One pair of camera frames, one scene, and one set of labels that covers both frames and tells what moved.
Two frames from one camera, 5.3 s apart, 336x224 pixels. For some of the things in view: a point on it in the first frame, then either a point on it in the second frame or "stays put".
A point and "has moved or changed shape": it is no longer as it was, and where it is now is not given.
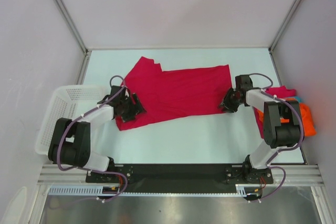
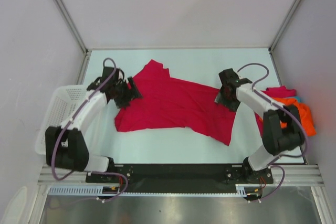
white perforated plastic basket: [69, 102] stays put
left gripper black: [137, 107] → [124, 102]
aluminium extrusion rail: [76, 174] stays put
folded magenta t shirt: [282, 92] stays put
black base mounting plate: [179, 177] stays put
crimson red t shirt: [176, 95] has moved or changed shape
